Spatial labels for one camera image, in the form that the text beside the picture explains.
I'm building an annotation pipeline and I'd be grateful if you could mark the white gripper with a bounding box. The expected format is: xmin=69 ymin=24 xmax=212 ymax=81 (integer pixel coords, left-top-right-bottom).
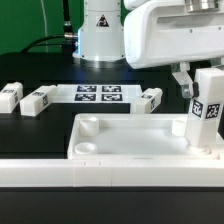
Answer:
xmin=124 ymin=0 xmax=224 ymax=98

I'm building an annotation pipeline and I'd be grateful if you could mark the white desk top tray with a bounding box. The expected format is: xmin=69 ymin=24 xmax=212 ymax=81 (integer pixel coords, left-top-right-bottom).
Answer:
xmin=67 ymin=113 xmax=224 ymax=160

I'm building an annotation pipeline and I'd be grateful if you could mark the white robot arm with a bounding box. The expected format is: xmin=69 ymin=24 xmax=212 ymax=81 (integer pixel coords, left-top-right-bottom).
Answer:
xmin=73 ymin=0 xmax=224 ymax=98

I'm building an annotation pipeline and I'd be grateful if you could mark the white base marker plate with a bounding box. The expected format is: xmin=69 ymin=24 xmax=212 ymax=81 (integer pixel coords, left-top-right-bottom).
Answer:
xmin=53 ymin=84 xmax=142 ymax=103

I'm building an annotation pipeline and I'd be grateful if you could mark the white L-shaped obstacle fence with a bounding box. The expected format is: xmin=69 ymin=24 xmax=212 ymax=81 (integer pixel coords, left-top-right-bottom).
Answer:
xmin=0 ymin=156 xmax=224 ymax=187

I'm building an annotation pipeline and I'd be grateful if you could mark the black cable with connector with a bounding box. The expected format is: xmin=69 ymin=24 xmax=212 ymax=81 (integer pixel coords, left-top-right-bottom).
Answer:
xmin=20 ymin=31 xmax=80 ymax=54

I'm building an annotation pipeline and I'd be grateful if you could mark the black upright cable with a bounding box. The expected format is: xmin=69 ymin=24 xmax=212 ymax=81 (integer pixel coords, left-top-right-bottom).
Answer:
xmin=61 ymin=0 xmax=74 ymax=34

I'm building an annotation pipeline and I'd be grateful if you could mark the thin white cable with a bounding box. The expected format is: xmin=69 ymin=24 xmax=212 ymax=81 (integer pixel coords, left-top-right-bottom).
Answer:
xmin=40 ymin=0 xmax=50 ymax=54

